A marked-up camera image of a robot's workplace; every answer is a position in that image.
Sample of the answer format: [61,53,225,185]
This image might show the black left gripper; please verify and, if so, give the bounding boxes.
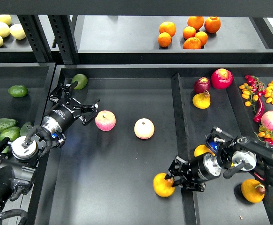
[42,81,101,134]

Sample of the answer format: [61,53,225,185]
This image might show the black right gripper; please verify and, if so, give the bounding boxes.
[164,153,221,192]

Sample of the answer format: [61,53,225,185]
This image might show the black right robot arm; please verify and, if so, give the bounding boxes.
[164,127,273,196]

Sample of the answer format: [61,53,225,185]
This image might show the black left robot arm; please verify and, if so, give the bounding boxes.
[0,82,100,225]

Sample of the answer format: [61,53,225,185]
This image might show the green avocado at tray corner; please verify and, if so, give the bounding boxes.
[71,74,88,90]

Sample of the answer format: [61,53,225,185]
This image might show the yellow pear with long stem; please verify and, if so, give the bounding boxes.
[194,144,215,157]

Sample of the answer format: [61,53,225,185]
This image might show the dark avocado upright left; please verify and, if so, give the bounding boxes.
[20,121,33,136]

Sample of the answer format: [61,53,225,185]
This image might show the green avocado in left tray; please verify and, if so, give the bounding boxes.
[8,85,28,98]

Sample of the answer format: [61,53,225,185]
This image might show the light green avocado left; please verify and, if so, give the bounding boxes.
[0,127,20,141]

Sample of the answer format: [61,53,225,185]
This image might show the yellow pear by dark apple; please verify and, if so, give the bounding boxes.
[192,90,211,109]

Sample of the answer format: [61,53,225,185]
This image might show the pale yellow pear right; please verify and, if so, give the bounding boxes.
[10,24,26,40]

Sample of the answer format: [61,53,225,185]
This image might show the pale yellow pear middle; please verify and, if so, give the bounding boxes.
[0,22,10,38]

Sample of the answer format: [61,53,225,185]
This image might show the pale yellow pear top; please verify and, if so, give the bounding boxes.
[0,15,12,26]

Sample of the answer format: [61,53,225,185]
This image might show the pink red apple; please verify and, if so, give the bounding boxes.
[95,110,116,131]

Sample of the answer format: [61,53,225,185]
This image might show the black tray divider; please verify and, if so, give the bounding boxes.
[171,72,200,225]

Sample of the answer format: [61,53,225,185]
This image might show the black left tray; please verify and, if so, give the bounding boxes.
[0,63,55,225]

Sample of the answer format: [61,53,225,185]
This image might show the black tray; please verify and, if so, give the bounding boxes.
[34,65,273,225]
[0,63,55,225]

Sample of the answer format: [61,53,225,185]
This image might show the pale pink apple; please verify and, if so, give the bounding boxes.
[134,118,155,140]

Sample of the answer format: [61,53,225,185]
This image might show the black centre tray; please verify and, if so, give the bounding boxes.
[34,65,273,225]

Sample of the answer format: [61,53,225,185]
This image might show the mixed cherry tomatoes lower right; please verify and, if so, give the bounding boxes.
[255,125,273,145]

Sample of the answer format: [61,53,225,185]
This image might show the red chili pepper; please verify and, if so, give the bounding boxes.
[253,98,265,123]

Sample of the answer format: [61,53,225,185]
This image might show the dark red apple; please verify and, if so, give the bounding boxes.
[193,77,211,94]

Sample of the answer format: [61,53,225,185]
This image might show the pink apple far right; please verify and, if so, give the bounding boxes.
[261,111,273,131]

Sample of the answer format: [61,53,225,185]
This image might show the orange cherry tomato cluster left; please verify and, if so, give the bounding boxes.
[239,83,259,107]

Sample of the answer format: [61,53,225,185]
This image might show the orange cherry tomato cluster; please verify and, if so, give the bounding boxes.
[239,83,259,107]
[264,80,273,105]

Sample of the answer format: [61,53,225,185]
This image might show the red apple right tray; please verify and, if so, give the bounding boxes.
[211,68,234,90]

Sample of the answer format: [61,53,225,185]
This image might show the orange lower left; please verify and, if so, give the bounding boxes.
[157,32,172,47]

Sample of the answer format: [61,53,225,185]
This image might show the orange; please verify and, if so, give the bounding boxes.
[187,16,204,30]
[159,21,176,37]
[204,16,221,34]
[195,31,208,46]
[183,26,197,40]
[183,37,202,49]
[157,32,172,47]

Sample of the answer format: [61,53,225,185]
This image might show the red cherry tomato cluster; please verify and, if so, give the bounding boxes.
[245,75,266,97]

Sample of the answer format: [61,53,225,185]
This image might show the orange top left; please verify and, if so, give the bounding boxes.
[159,21,176,37]

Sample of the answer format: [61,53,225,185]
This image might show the orange cherry tomato cluster right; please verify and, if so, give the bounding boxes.
[264,80,273,105]

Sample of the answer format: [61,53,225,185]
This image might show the orange front bottom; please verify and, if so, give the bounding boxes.
[183,37,202,49]

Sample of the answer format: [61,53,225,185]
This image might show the orange right of centre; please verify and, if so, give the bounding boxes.
[195,31,208,46]

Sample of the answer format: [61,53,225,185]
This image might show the orange top centre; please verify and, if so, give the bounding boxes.
[187,16,204,30]

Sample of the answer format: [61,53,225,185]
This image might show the orange top right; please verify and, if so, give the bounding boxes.
[204,16,221,34]

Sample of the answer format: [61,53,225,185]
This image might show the black shelf upright post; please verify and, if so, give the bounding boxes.
[48,15,80,65]

